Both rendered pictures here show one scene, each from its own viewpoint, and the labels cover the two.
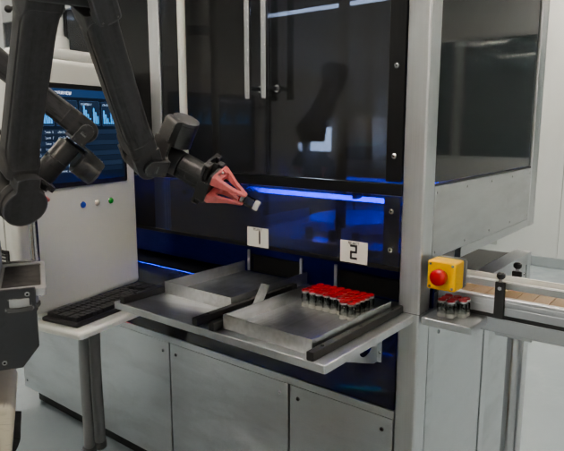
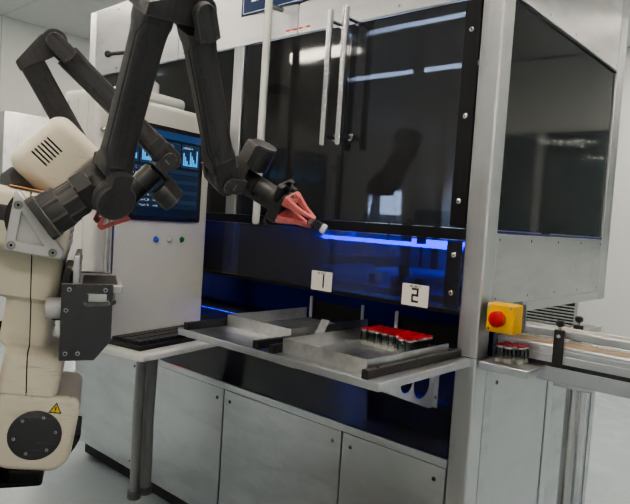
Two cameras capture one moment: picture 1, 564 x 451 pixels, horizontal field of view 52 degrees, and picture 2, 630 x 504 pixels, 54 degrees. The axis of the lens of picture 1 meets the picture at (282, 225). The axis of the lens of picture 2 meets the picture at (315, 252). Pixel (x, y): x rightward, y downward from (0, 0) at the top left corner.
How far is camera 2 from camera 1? 0.22 m
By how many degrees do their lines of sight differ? 7
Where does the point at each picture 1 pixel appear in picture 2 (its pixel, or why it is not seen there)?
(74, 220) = (146, 253)
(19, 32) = (133, 43)
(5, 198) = (101, 191)
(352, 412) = (404, 460)
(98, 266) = (163, 301)
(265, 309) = (324, 342)
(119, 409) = (166, 460)
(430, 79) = (496, 128)
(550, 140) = not seen: outside the picture
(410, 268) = (470, 310)
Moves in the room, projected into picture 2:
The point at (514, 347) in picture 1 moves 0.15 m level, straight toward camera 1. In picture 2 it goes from (572, 399) to (568, 415)
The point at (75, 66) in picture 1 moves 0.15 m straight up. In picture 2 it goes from (163, 109) to (165, 62)
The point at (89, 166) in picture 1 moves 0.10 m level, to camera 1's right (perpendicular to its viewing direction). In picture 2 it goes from (169, 193) to (206, 195)
